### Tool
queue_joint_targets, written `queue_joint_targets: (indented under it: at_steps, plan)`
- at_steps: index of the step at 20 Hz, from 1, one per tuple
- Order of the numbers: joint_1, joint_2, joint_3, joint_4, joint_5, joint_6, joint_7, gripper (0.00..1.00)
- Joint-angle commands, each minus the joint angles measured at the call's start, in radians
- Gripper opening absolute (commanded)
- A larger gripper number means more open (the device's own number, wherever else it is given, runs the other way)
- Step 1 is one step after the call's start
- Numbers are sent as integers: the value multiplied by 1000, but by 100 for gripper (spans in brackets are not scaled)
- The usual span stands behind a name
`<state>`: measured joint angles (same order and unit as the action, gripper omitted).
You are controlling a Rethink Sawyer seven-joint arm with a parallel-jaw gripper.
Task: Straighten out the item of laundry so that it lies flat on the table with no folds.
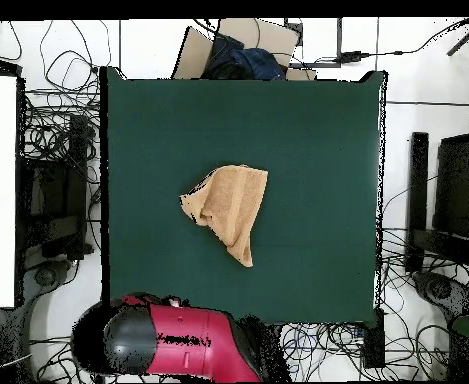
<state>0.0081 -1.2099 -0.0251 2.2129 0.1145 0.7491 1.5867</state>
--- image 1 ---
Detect brown cardboard box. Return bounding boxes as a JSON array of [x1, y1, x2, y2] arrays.
[[171, 17, 318, 81]]

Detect black power adapter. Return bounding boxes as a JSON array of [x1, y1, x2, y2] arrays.
[[334, 50, 372, 64]]

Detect dark green table cloth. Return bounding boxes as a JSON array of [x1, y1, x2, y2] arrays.
[[99, 65, 389, 327]]

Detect dark blue garment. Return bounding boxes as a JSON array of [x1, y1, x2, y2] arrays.
[[201, 33, 288, 81]]

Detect black rectangular box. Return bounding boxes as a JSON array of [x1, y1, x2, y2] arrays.
[[362, 307, 386, 370]]

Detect tangled black floor cables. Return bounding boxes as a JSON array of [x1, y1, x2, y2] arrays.
[[21, 19, 113, 161], [281, 227, 459, 382]]

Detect black stand frame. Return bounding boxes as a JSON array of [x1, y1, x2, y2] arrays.
[[17, 113, 96, 261], [404, 131, 469, 275]]

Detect tan terry towel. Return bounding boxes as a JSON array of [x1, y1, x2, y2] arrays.
[[178, 164, 270, 268]]

